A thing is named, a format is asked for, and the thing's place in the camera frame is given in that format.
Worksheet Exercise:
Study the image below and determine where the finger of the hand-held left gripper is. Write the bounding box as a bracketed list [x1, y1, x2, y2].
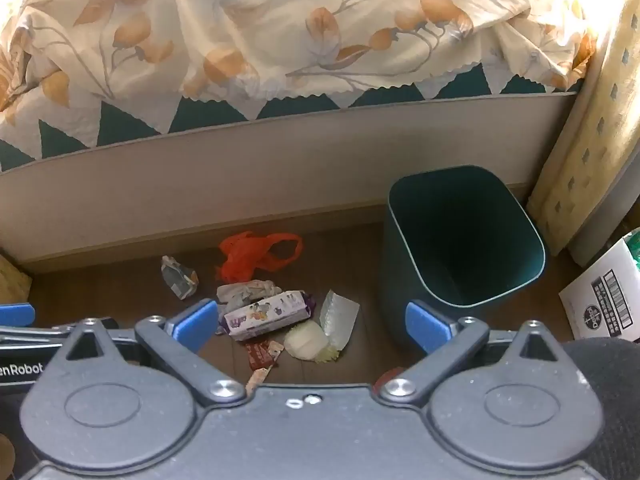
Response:
[0, 327, 81, 347]
[0, 304, 37, 329]

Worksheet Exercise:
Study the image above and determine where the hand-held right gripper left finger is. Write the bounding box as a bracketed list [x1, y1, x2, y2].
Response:
[60, 299, 248, 406]

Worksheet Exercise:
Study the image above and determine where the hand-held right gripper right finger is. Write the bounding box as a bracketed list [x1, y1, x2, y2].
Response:
[377, 302, 561, 406]

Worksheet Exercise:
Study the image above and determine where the grey wrapper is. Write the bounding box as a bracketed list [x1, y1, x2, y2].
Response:
[161, 255, 199, 302]

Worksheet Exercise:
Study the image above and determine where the white tissue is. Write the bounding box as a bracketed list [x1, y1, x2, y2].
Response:
[216, 279, 283, 316]

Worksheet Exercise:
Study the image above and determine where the purple white wipes packet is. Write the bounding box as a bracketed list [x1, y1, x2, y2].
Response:
[217, 290, 316, 342]

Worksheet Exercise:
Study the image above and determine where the red brown snack wrapper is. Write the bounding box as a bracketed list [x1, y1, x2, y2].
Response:
[245, 340, 285, 371]

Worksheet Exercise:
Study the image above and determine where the dark green waste bin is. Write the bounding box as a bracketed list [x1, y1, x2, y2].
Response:
[382, 165, 547, 348]

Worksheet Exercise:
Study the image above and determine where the orange plastic bag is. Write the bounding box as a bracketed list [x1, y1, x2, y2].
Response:
[215, 231, 304, 283]

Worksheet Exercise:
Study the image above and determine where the clear plastic wrapper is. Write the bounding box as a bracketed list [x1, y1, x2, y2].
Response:
[319, 289, 361, 351]

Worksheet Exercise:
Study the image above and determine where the wooden board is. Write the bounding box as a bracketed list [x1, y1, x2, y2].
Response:
[0, 254, 32, 307]

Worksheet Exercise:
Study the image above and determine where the white cardboard box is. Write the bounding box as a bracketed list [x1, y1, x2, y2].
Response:
[559, 232, 640, 343]

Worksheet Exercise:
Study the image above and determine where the dark cloth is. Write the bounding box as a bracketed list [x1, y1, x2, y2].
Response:
[565, 338, 640, 480]

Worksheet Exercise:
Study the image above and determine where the green zigzag mattress cover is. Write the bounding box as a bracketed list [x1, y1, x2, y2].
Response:
[0, 60, 566, 173]

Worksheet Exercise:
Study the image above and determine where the yellow patterned curtain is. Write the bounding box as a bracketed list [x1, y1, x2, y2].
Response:
[527, 0, 640, 267]

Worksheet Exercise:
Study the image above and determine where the floral bed sheet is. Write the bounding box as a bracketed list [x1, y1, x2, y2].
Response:
[0, 0, 601, 156]

